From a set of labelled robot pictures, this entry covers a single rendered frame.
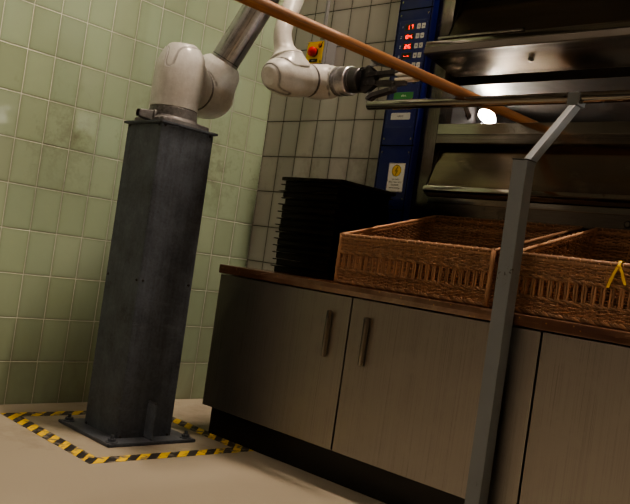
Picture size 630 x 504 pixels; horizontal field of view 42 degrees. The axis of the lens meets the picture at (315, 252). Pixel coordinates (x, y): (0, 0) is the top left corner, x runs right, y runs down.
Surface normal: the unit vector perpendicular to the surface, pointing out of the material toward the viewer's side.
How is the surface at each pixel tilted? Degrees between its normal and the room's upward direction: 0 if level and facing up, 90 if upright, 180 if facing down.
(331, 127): 90
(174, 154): 90
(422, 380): 90
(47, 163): 90
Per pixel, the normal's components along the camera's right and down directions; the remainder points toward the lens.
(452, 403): -0.68, -0.11
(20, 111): 0.72, 0.10
